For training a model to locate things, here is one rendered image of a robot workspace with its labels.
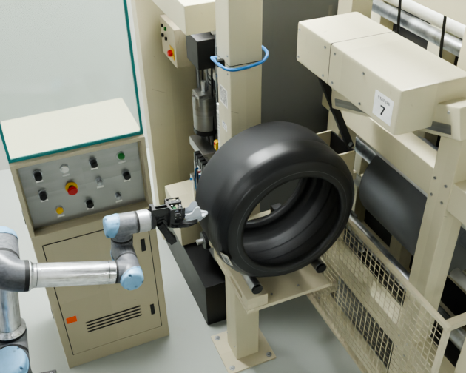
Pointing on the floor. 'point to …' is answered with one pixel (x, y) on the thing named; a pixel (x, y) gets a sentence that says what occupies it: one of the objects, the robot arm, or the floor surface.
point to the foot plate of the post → (265, 353)
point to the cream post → (237, 344)
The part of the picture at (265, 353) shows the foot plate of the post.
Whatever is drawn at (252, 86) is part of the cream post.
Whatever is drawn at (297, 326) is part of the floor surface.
